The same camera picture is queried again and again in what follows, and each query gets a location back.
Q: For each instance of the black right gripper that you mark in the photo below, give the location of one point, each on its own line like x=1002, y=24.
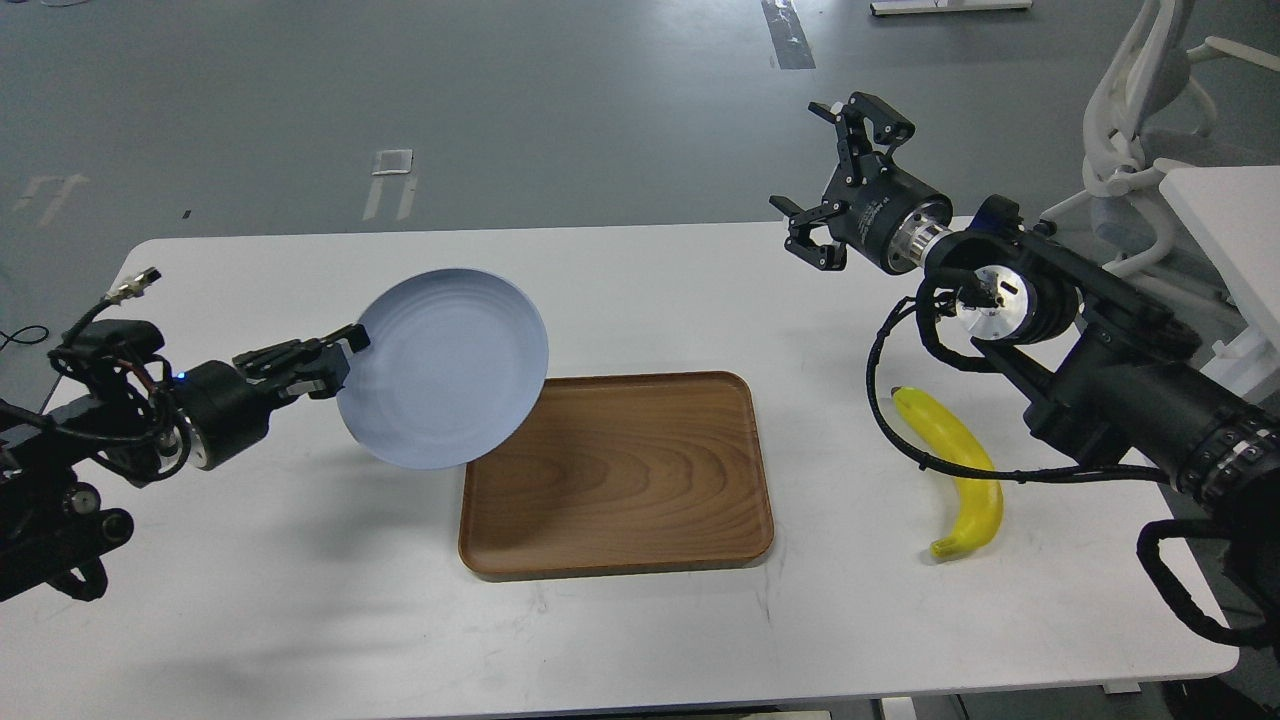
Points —
x=870, y=206

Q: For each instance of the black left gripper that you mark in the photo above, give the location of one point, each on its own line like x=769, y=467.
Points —
x=224, y=413

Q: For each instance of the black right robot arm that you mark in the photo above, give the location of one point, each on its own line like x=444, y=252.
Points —
x=1104, y=367

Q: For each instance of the white office chair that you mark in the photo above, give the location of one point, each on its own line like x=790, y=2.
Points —
x=1147, y=117

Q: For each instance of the white side table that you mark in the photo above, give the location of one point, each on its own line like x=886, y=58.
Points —
x=1233, y=215

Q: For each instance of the light blue plate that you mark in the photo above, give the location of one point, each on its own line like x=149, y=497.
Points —
x=456, y=360

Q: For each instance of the brown wooden tray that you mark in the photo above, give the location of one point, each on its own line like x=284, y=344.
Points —
x=622, y=474

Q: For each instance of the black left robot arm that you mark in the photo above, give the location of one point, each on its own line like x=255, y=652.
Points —
x=143, y=422

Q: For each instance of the yellow banana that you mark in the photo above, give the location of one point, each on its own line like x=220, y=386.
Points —
x=981, y=501

